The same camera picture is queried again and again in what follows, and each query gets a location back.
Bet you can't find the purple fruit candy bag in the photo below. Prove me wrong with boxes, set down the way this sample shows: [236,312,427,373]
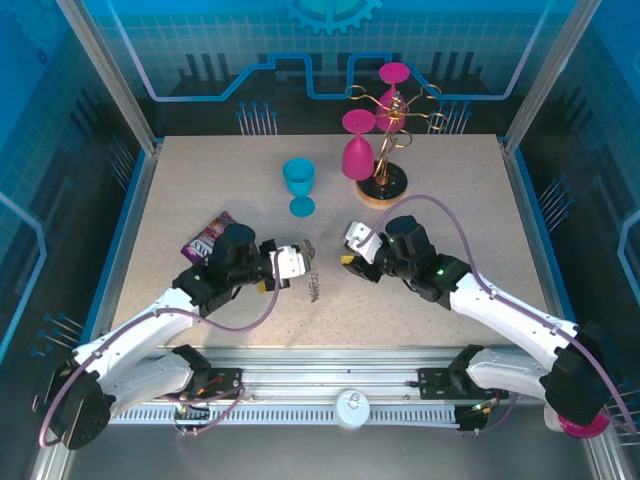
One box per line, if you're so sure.
[180,210,239,265]

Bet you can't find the teal plastic goblet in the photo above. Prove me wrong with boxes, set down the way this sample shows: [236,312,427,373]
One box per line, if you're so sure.
[282,157,317,219]

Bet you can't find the pink plastic goblet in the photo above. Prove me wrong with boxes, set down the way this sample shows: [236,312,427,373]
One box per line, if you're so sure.
[341,109,377,181]
[375,61,412,134]

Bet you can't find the white round knob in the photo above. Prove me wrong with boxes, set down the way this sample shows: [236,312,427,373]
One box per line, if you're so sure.
[333,388,372,430]

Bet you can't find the pink plastic disc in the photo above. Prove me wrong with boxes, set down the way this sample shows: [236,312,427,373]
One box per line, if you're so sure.
[559,409,611,441]

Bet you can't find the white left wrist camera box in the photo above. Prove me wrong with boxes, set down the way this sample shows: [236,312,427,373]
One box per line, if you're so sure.
[268,243,307,279]

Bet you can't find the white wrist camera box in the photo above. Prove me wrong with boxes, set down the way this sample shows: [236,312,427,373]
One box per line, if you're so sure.
[343,220,385,265]
[268,243,307,279]

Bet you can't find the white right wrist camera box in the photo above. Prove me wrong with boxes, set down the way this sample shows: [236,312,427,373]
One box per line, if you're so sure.
[343,220,385,265]

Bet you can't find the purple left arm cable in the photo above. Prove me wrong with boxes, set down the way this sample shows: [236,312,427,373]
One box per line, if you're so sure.
[38,252,281,448]

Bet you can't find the gold wire glass rack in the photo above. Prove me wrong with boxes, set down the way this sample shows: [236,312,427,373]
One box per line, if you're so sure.
[344,83,451,211]

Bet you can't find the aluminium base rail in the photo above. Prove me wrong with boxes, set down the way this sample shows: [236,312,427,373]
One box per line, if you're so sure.
[149,344,506,404]

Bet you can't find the aluminium table side rail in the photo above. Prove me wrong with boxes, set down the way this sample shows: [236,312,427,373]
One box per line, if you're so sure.
[79,139,164,351]
[499,137,576,331]

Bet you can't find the white slotted cable duct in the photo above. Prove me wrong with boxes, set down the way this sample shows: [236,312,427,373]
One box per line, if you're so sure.
[109,404,466,426]

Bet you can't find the aluminium frame post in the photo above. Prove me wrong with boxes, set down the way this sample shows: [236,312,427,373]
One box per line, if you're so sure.
[54,0,164,154]
[499,0,604,156]

